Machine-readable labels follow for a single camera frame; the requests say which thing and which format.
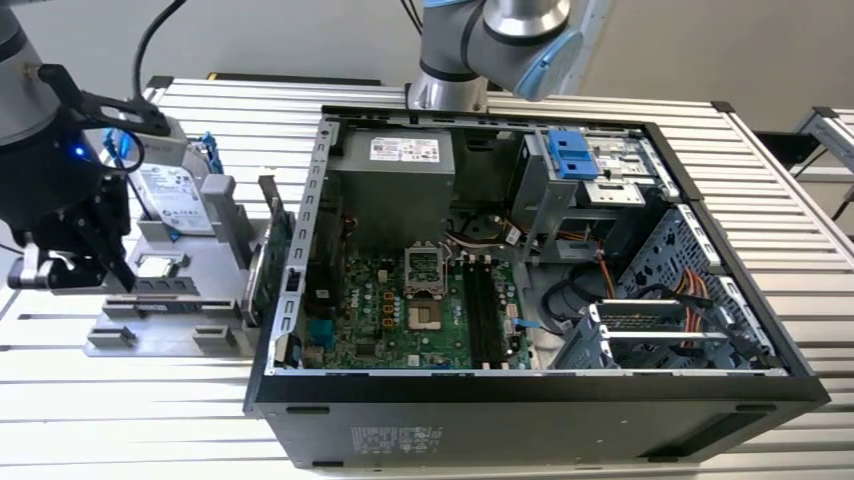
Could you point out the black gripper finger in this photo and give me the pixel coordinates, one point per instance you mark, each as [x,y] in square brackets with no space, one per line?
[100,235]

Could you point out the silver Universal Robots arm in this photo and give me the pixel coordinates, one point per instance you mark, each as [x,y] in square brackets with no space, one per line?
[467,40]

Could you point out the black RAM slot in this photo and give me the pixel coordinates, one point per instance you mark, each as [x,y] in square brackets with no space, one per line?
[487,312]
[469,312]
[477,312]
[495,312]

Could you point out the silver CPU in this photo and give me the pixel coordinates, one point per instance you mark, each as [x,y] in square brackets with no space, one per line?
[156,267]

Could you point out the hard disk in blue carrier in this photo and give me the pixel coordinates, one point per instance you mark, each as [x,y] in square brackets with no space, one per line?
[173,195]

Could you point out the grey parts rack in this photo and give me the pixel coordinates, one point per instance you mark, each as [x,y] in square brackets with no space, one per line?
[206,270]

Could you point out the blue expansion slot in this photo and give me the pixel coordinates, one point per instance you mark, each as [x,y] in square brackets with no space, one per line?
[320,334]

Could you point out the green motherboard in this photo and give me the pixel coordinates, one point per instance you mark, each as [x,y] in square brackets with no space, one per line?
[362,325]

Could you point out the grey power supply unit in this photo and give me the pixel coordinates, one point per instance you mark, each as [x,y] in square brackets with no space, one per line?
[393,200]

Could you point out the CPU socket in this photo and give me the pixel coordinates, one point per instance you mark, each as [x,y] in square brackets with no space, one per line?
[425,315]

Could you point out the round internal speaker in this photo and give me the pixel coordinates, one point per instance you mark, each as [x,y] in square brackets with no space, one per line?
[483,227]

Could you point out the black open PC case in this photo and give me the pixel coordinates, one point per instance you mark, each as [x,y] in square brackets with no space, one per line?
[467,430]

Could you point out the grey metal disk bay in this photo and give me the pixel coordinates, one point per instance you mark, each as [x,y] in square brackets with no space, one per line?
[640,336]

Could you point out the metal slat side table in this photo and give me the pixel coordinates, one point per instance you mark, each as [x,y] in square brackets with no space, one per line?
[834,135]

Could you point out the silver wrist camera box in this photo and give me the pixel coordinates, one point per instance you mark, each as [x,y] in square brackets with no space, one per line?
[160,147]

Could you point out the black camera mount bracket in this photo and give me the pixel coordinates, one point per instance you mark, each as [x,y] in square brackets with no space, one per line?
[66,85]

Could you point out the blue plastic drive bracket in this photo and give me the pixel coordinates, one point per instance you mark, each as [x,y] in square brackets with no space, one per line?
[567,155]

